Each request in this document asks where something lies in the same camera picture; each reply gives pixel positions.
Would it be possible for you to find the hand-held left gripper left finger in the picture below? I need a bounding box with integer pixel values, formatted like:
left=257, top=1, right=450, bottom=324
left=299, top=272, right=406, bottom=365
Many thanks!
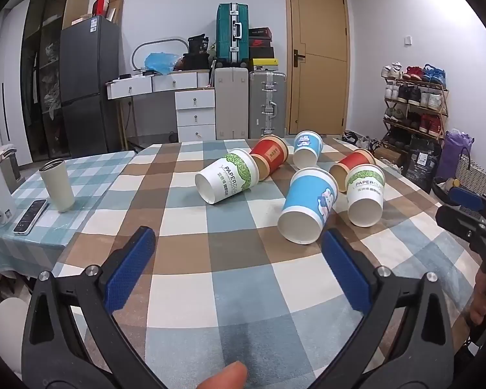
left=21, top=227, right=175, bottom=389

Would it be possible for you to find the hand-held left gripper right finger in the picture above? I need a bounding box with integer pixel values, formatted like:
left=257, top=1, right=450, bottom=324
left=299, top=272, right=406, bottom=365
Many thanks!
left=308, top=228, right=466, bottom=389

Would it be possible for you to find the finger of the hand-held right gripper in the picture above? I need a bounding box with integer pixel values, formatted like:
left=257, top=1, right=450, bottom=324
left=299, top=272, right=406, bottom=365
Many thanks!
left=447, top=187, right=486, bottom=221
left=435, top=206, right=486, bottom=253

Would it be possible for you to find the large blue paper cup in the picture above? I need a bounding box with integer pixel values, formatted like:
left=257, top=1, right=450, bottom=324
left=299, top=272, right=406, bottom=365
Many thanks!
left=277, top=167, right=339, bottom=245

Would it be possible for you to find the green leaf white paper cup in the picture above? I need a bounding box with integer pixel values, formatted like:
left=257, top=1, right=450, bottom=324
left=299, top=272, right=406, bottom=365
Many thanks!
left=345, top=164, right=386, bottom=228
left=195, top=148, right=260, bottom=205

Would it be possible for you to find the red paper cup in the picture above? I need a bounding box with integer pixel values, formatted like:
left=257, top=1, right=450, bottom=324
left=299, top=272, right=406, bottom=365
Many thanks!
left=249, top=135, right=288, bottom=182
left=329, top=148, right=376, bottom=193

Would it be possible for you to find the small blue paper cup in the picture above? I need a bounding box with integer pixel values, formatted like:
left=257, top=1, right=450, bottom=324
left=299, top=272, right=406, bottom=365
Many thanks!
left=293, top=130, right=324, bottom=170

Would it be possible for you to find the person's right hand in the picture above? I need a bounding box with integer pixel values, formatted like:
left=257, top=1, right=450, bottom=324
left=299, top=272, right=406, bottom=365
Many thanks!
left=469, top=268, right=486, bottom=328

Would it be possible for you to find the person's left hand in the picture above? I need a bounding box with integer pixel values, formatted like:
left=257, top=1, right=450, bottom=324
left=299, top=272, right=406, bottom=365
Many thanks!
left=194, top=360, right=249, bottom=389

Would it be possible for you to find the woven basket bag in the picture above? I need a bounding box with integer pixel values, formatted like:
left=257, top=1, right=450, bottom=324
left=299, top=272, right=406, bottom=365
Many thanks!
left=456, top=148, right=486, bottom=198

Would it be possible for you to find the purple bag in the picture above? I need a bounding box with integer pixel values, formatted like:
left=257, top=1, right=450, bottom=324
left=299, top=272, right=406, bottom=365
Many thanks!
left=435, top=129, right=474, bottom=181

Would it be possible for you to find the black printed sack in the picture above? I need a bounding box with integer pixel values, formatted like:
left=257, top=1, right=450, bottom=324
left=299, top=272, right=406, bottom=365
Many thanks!
left=402, top=135, right=444, bottom=183

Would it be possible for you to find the small cardboard box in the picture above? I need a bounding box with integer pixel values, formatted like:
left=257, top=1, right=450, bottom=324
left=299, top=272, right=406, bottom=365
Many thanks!
left=375, top=146, right=406, bottom=168

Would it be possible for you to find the wooden shoe rack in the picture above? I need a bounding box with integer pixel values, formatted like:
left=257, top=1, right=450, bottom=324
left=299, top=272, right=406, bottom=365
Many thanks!
left=383, top=74, right=450, bottom=142

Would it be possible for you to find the teal checked tablecloth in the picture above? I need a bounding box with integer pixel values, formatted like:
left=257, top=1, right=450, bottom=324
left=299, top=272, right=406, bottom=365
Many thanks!
left=0, top=151, right=138, bottom=278

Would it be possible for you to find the cream steel tumbler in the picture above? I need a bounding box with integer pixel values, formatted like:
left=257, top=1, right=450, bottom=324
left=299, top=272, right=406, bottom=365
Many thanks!
left=39, top=159, right=75, bottom=213

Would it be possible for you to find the shoe rack with shoes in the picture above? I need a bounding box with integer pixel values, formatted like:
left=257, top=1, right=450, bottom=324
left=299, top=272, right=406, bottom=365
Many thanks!
left=381, top=62, right=447, bottom=137

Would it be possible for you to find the white remote control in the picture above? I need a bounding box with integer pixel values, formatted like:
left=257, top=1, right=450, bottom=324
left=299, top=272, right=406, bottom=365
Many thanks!
left=13, top=199, right=49, bottom=236

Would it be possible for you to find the white round stool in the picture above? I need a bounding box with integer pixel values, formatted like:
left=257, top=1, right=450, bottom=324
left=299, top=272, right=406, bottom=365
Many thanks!
left=0, top=298, right=35, bottom=367

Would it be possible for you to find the white dresser with drawers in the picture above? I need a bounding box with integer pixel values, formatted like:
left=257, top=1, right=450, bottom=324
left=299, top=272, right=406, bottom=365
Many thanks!
left=106, top=70, right=217, bottom=142

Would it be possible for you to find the silver hard suitcase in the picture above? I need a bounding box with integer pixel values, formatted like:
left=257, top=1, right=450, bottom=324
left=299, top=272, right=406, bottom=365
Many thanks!
left=249, top=71, right=287, bottom=138

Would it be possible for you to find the dark grey refrigerator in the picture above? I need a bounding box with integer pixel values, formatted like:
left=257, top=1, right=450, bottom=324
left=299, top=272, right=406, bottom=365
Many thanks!
left=59, top=15, right=121, bottom=159

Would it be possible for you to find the beige hard suitcase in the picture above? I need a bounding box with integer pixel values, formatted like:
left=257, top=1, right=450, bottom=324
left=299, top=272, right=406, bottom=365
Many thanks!
left=214, top=67, right=250, bottom=140

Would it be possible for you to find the wooden door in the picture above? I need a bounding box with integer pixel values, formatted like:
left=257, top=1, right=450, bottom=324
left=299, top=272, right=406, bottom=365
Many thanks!
left=284, top=0, right=351, bottom=134

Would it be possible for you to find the blue plastic bag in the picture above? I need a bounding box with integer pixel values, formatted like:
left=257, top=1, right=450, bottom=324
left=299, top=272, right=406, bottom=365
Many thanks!
left=144, top=52, right=179, bottom=75

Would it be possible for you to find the dark glass door cabinet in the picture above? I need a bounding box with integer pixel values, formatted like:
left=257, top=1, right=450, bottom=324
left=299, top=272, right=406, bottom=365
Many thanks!
left=19, top=0, right=75, bottom=167

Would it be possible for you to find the oval framed mirror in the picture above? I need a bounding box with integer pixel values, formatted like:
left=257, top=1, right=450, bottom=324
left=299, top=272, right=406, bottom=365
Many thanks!
left=131, top=39, right=191, bottom=74

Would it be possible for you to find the black bag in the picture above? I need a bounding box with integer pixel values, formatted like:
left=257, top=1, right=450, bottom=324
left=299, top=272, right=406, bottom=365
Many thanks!
left=181, top=34, right=210, bottom=71

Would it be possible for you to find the teal hard suitcase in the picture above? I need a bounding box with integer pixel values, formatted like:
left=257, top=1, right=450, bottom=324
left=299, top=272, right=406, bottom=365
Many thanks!
left=215, top=3, right=250, bottom=68

